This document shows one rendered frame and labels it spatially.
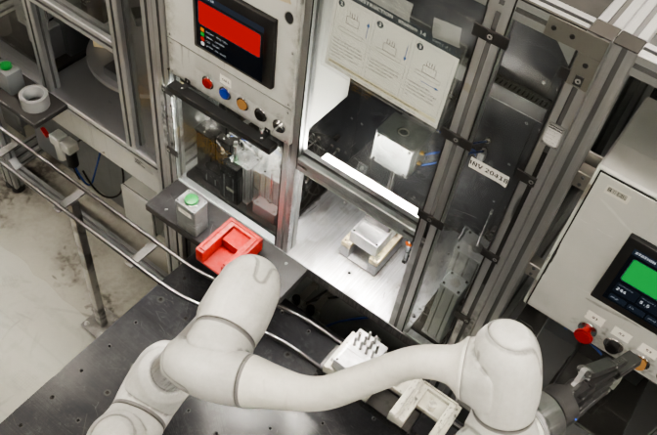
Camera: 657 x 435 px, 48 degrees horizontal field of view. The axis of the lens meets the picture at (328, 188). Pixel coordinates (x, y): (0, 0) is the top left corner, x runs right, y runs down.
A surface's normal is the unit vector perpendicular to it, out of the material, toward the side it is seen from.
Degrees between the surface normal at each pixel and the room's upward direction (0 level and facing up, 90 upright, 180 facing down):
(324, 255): 0
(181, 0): 90
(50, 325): 0
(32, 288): 0
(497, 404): 76
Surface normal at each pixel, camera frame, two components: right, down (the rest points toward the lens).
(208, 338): -0.17, -0.59
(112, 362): 0.11, -0.65
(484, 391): -0.49, 0.40
